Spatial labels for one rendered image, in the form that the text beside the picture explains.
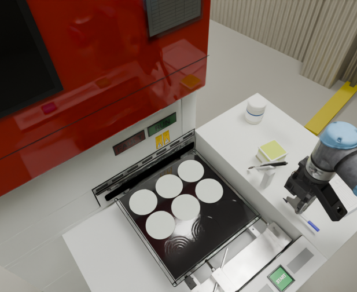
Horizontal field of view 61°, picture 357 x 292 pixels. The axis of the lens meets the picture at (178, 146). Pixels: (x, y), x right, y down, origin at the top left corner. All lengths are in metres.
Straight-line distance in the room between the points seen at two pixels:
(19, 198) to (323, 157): 0.81
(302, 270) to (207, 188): 0.40
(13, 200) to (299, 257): 0.84
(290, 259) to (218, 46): 2.66
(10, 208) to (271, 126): 0.94
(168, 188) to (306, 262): 0.51
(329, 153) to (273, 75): 2.34
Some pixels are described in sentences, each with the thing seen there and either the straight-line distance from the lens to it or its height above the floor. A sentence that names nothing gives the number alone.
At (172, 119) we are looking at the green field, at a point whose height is 1.10.
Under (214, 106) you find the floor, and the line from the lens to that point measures 2.66.
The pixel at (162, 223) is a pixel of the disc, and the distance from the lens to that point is 1.06.
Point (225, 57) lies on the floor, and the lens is 3.20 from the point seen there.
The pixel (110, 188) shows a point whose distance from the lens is 1.11.
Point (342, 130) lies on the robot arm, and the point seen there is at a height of 1.35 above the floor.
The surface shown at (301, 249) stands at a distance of 1.02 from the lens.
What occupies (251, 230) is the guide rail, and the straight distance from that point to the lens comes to 1.12.
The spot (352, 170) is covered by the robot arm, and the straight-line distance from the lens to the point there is 0.75.
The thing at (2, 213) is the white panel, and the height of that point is 1.10.
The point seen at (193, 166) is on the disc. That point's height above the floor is 0.90.
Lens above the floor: 1.87
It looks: 52 degrees down
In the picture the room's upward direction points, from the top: 2 degrees counter-clockwise
